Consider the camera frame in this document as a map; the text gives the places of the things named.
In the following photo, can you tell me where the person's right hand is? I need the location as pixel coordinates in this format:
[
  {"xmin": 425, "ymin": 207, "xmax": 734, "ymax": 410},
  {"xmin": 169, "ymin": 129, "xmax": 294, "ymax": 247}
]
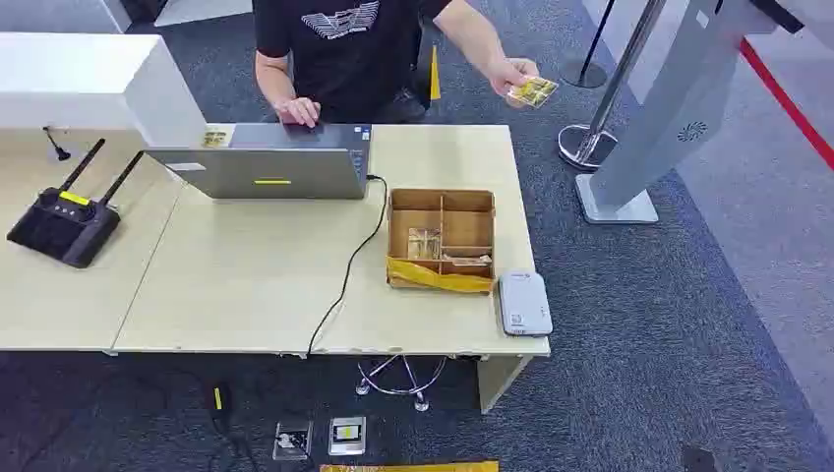
[{"xmin": 275, "ymin": 96, "xmax": 323, "ymax": 128}]

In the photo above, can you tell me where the floor socket with yellow label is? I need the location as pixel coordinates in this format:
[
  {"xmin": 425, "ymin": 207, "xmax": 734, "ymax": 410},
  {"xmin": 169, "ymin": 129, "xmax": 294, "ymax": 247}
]
[{"xmin": 327, "ymin": 416, "xmax": 368, "ymax": 457}]

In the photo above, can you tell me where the black remote controller with antennas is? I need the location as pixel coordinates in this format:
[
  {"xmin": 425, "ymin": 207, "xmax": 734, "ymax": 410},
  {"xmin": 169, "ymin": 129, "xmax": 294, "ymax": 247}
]
[{"xmin": 5, "ymin": 137, "xmax": 146, "ymax": 270}]

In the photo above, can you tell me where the yellow chair part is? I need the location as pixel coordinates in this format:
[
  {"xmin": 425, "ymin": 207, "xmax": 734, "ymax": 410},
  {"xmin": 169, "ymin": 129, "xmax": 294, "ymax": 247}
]
[{"xmin": 429, "ymin": 43, "xmax": 443, "ymax": 103}]

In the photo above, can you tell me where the wooden box with dividers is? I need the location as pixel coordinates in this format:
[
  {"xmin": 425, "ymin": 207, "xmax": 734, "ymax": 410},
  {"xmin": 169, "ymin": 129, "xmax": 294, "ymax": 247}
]
[{"xmin": 386, "ymin": 188, "xmax": 497, "ymax": 296}]

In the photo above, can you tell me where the chrome stool base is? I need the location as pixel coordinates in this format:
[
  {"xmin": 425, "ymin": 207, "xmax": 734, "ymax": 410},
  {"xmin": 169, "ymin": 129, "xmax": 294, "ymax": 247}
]
[{"xmin": 354, "ymin": 354, "xmax": 448, "ymax": 414}]

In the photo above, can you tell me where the red floor tape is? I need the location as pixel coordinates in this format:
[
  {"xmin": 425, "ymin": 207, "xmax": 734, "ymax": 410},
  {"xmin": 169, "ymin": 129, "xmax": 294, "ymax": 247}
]
[{"xmin": 739, "ymin": 37, "xmax": 834, "ymax": 173}]

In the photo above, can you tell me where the grey laptop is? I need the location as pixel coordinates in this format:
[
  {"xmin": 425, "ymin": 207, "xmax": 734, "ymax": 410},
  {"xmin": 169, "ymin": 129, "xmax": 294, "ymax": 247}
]
[{"xmin": 144, "ymin": 122, "xmax": 374, "ymax": 202}]

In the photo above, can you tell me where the chrome stanchion post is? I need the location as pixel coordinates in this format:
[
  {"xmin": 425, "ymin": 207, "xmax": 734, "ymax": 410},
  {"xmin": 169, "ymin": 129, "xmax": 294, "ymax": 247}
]
[{"xmin": 557, "ymin": 0, "xmax": 667, "ymax": 173}]

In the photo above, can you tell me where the black laptop power cable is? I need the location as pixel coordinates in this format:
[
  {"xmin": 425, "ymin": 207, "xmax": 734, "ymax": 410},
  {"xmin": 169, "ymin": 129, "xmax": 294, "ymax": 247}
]
[{"xmin": 305, "ymin": 173, "xmax": 390, "ymax": 359}]

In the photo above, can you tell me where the small black desk microphone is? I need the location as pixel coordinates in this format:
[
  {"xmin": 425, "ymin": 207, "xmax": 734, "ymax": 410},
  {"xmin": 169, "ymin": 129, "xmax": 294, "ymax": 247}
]
[{"xmin": 41, "ymin": 125, "xmax": 72, "ymax": 163}]

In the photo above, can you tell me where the white card reader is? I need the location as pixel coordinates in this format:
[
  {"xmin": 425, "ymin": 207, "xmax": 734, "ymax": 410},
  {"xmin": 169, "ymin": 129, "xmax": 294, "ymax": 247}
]
[{"xmin": 498, "ymin": 269, "xmax": 555, "ymax": 338}]

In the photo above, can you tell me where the desk leg panel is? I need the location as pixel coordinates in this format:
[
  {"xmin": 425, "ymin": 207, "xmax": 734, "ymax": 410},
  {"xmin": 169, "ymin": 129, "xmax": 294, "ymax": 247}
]
[{"xmin": 476, "ymin": 354, "xmax": 534, "ymax": 416}]

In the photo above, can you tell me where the person's left hand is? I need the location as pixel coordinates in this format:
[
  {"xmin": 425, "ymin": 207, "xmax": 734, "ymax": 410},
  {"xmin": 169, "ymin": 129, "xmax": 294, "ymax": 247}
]
[{"xmin": 487, "ymin": 57, "xmax": 542, "ymax": 109}]

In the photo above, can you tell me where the person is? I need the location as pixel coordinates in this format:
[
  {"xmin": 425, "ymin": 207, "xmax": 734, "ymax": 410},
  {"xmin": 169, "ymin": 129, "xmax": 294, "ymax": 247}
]
[{"xmin": 252, "ymin": 0, "xmax": 542, "ymax": 128}]

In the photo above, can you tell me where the white desk partition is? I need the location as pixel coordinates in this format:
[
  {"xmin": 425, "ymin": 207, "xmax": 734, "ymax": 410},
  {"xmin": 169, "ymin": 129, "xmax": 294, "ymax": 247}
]
[{"xmin": 0, "ymin": 32, "xmax": 209, "ymax": 150}]

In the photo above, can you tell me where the black stanchion post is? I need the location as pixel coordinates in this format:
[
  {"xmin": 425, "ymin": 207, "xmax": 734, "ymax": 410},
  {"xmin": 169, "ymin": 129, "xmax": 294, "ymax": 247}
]
[{"xmin": 561, "ymin": 0, "xmax": 618, "ymax": 89}]

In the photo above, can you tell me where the silver kiosk stand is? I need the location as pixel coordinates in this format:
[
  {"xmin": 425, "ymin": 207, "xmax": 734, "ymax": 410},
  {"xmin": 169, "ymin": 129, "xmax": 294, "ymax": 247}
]
[{"xmin": 574, "ymin": 0, "xmax": 806, "ymax": 226}]

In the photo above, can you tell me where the open floor socket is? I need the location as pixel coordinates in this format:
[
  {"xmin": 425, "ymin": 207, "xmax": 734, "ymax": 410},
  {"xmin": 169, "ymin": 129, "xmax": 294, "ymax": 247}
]
[{"xmin": 271, "ymin": 419, "xmax": 315, "ymax": 462}]

